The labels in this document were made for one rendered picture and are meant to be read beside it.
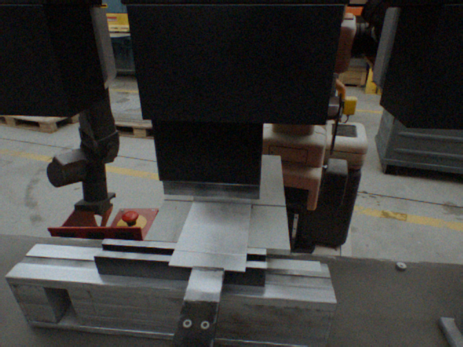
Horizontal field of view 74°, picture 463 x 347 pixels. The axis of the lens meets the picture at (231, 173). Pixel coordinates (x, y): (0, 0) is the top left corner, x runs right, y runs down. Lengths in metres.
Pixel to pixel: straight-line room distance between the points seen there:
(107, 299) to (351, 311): 0.33
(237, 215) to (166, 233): 0.10
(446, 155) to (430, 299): 2.39
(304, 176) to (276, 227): 0.57
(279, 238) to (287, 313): 0.09
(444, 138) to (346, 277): 2.37
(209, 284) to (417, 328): 0.30
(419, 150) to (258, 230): 2.51
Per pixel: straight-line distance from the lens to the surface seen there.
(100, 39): 0.32
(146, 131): 3.43
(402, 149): 2.82
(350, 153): 1.25
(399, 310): 0.53
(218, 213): 0.43
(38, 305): 0.49
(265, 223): 0.41
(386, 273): 0.58
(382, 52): 0.31
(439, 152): 2.89
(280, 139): 0.98
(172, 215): 0.43
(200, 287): 0.33
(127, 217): 0.78
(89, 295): 0.43
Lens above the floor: 1.25
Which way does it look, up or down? 29 degrees down
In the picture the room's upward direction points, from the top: straight up
